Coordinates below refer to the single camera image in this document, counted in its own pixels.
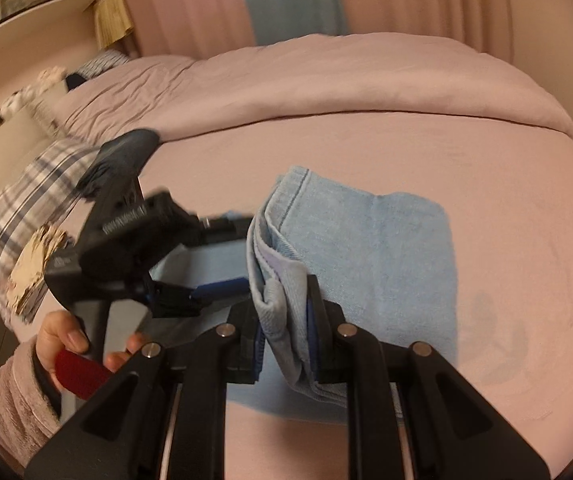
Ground person's left hand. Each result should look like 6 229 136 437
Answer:
35 309 146 377

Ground plaid pillow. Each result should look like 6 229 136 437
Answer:
0 137 103 313

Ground dark grey folded cloth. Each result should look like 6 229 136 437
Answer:
77 128 163 202

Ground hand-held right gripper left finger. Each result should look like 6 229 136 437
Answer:
24 302 267 480

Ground cream headboard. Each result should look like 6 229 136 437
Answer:
0 87 64 233

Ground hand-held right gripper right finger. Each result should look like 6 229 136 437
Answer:
304 274 552 480

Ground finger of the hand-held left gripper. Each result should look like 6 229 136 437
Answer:
141 276 250 319
186 212 258 250

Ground pink curtain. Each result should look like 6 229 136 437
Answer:
102 0 520 63

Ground black and white plush toy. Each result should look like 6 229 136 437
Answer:
0 89 34 124

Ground yellow fringed cloth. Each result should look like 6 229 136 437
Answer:
94 0 136 50

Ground blue checked pillow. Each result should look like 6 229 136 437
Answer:
73 49 133 82

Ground pink duvet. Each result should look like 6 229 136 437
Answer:
59 31 573 145

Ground cream printed folded cloth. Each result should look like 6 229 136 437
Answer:
5 224 74 324

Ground blue curtain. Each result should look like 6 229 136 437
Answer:
234 0 351 47

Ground light blue denim pants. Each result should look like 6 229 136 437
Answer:
226 164 461 409

